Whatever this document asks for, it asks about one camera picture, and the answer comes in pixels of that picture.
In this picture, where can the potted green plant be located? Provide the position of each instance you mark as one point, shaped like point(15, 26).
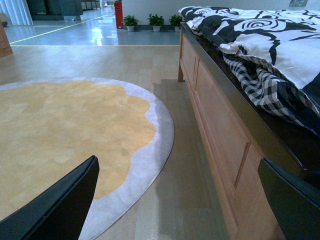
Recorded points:
point(130, 22)
point(156, 22)
point(175, 21)

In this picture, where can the yellow and grey round rug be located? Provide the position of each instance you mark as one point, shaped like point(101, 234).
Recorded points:
point(48, 127)

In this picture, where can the black white rose duvet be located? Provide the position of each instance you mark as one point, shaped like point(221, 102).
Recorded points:
point(275, 55)

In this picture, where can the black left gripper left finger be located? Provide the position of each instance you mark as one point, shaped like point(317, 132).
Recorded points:
point(58, 213)

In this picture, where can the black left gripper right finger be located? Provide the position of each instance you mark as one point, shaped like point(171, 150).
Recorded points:
point(294, 202)

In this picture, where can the middle potted green plant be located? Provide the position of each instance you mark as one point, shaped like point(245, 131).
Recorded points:
point(156, 22)

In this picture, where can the left potted green plant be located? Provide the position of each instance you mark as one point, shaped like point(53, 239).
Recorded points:
point(130, 22)

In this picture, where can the right potted green plant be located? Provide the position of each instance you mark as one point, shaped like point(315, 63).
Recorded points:
point(175, 21)

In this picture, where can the white curtain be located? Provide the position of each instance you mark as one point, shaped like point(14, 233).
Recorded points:
point(17, 12)

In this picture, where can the dark grey machine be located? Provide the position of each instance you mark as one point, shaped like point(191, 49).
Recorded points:
point(55, 10)

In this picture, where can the wooden bed frame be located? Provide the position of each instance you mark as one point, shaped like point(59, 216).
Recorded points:
point(237, 135)

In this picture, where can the red fire extinguisher cabinet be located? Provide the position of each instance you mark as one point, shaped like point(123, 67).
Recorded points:
point(118, 14)

